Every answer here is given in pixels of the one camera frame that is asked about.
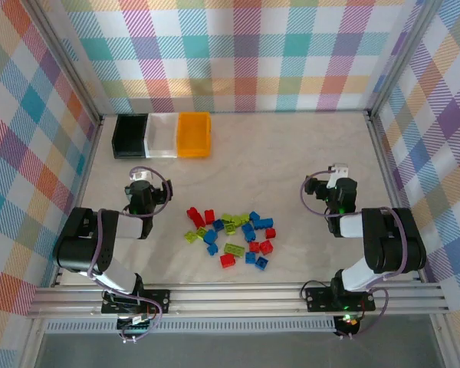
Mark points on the white plastic bin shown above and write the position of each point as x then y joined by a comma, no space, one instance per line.
161,136

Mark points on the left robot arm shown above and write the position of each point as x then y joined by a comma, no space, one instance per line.
80,237

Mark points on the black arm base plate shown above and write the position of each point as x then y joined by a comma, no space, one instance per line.
161,301
318,299

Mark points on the long blue lego brick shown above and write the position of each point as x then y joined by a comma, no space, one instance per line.
263,224

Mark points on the aluminium frame post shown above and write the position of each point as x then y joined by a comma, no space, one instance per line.
400,57
67,63

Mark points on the aluminium side rail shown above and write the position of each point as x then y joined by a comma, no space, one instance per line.
85,172
387,172

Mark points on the aluminium frame leg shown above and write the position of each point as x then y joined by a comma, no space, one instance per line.
444,343
32,345

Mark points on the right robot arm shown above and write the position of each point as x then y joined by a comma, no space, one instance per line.
391,241

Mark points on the black plastic bin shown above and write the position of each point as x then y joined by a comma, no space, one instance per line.
128,138

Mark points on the long green lego brick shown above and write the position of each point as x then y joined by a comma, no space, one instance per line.
234,249

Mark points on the wide aluminium base rail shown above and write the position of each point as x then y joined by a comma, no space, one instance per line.
234,303

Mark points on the long red lego brick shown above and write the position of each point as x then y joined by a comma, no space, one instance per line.
195,217

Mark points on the orange plastic bin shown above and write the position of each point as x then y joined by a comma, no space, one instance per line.
193,134

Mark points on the controller board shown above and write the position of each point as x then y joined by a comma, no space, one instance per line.
349,324
138,326

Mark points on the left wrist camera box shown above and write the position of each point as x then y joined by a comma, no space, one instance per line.
163,192

